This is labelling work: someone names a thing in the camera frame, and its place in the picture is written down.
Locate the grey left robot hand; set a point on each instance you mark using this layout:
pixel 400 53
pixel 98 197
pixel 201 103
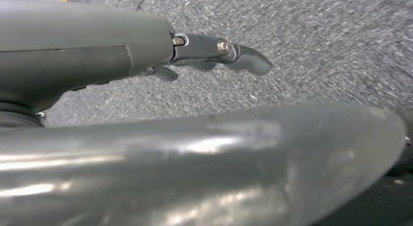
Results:
pixel 80 43

